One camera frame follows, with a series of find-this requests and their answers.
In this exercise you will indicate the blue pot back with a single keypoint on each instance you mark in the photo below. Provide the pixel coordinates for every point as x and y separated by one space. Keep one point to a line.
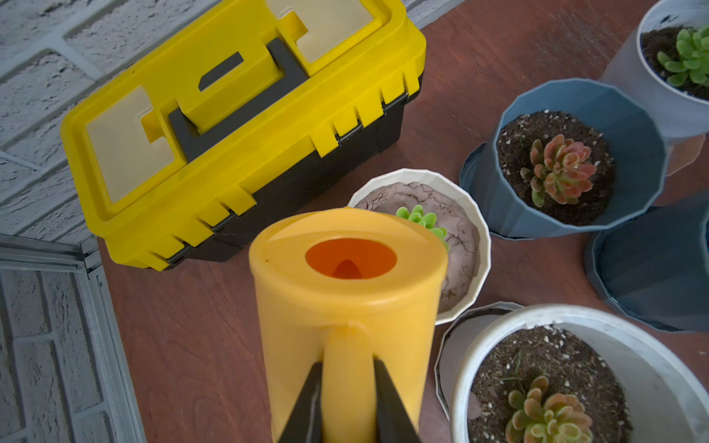
570 156

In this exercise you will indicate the large white round pot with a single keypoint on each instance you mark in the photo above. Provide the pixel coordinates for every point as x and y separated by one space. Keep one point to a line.
564 373

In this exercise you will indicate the small white faceted pot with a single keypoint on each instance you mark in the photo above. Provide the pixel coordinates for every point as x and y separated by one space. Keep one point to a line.
467 233

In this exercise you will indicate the aluminium frame corner post left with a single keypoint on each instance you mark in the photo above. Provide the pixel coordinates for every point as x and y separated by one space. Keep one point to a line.
64 372

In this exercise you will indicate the blue pot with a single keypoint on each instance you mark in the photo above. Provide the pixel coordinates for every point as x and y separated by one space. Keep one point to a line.
570 156
654 268

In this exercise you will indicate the blue pot front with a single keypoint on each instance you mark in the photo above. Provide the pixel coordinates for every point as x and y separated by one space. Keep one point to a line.
654 268

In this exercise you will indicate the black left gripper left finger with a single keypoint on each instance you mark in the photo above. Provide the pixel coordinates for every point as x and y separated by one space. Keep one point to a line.
305 421

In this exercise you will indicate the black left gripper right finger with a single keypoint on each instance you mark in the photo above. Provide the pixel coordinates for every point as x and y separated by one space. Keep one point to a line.
393 422

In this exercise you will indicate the yellow plastic watering can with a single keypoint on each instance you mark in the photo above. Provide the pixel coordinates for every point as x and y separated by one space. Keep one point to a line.
345 287

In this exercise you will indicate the yellow black plastic toolbox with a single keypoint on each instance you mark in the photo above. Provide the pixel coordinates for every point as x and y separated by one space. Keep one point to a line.
237 121

